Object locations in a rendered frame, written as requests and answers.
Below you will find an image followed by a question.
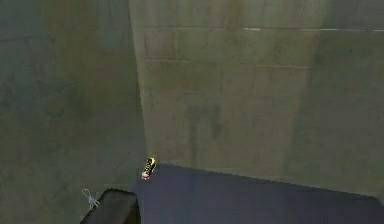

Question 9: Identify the black garbage can with bag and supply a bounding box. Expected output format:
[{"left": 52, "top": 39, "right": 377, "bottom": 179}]
[{"left": 79, "top": 187, "right": 142, "bottom": 224}]

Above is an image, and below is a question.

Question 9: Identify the black and yellow shoe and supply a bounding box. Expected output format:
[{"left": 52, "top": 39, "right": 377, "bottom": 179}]
[{"left": 140, "top": 157, "right": 158, "bottom": 181}]

